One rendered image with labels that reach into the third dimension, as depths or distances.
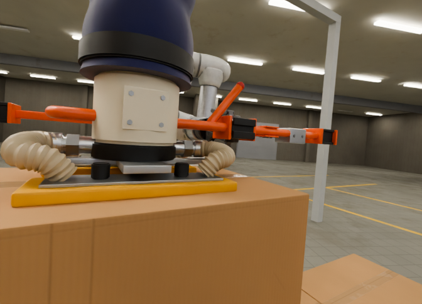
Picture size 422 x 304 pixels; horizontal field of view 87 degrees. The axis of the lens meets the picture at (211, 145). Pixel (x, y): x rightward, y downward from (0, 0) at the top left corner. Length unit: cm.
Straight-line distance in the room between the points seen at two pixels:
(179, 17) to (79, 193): 34
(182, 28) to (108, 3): 13
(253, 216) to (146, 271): 19
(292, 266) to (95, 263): 36
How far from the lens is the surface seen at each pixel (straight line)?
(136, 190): 36
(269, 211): 43
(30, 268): 32
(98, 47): 43
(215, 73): 130
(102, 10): 46
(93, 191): 36
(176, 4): 48
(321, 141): 79
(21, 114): 76
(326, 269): 144
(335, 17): 430
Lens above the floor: 117
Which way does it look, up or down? 2 degrees down
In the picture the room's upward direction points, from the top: 4 degrees clockwise
